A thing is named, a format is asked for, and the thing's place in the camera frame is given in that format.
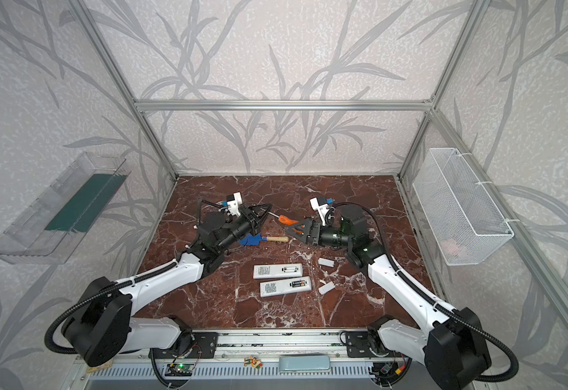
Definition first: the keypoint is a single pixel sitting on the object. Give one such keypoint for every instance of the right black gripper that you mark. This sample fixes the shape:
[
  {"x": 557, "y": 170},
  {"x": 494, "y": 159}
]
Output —
[{"x": 311, "y": 231}]

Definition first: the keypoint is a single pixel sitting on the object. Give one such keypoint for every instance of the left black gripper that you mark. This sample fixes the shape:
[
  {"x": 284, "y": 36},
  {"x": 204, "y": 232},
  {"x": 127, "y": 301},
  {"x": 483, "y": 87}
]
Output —
[{"x": 247, "y": 219}]

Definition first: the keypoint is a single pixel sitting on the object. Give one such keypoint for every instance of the orange handled screwdriver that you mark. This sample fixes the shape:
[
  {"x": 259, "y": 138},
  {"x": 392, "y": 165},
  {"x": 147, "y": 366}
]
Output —
[{"x": 282, "y": 219}]

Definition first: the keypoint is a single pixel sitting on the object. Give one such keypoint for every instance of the white battery cover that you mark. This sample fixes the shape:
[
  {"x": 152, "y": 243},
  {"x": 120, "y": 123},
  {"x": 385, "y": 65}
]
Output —
[
  {"x": 326, "y": 262},
  {"x": 323, "y": 290}
]

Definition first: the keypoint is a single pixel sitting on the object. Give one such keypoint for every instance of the white remote control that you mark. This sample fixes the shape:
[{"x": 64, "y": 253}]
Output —
[
  {"x": 277, "y": 271},
  {"x": 285, "y": 286}
]

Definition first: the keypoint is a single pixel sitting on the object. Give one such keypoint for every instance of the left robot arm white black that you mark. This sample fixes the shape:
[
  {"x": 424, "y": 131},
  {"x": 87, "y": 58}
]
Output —
[{"x": 104, "y": 322}]

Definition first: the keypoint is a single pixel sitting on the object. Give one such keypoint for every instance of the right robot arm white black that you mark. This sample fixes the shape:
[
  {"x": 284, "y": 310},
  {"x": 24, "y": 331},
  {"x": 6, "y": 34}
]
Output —
[{"x": 443, "y": 340}]

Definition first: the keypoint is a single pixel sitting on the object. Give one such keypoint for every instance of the pink object in basket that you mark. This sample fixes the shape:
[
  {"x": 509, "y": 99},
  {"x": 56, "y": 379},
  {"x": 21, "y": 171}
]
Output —
[{"x": 452, "y": 248}]

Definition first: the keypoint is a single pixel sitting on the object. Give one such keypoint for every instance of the left green led controller board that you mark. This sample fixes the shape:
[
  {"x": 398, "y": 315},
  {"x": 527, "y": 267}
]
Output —
[{"x": 178, "y": 369}]

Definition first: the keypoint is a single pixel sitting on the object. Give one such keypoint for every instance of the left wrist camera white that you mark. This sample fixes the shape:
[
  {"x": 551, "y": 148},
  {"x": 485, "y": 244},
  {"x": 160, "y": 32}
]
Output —
[{"x": 232, "y": 204}]

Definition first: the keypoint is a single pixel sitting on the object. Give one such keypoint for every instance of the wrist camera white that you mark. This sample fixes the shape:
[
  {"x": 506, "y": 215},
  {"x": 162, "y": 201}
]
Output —
[
  {"x": 323, "y": 206},
  {"x": 232, "y": 204}
]

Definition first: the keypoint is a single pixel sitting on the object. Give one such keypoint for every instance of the blue toy shovel wooden handle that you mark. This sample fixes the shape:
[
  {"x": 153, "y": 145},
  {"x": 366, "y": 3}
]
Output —
[{"x": 255, "y": 240}]

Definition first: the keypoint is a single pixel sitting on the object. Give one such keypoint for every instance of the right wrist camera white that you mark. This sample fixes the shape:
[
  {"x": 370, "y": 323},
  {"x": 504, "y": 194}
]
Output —
[{"x": 323, "y": 206}]

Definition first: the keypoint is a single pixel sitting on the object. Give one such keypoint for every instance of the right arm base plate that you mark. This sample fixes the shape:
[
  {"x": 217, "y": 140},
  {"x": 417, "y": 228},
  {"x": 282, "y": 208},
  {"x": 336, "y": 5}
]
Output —
[{"x": 357, "y": 344}]

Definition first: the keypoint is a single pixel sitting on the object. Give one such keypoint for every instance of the grey rectangular box on rail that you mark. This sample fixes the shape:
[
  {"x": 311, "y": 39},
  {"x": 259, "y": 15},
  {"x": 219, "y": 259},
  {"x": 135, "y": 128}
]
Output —
[{"x": 304, "y": 363}]

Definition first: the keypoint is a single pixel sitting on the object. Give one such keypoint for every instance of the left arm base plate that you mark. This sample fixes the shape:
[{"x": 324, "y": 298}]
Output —
[{"x": 197, "y": 345}]

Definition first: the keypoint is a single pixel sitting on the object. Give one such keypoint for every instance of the white wire mesh basket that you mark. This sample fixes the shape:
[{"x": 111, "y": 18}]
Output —
[{"x": 458, "y": 206}]

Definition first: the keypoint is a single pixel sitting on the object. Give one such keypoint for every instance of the clear plastic wall shelf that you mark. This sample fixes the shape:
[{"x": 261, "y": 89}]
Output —
[{"x": 52, "y": 227}]

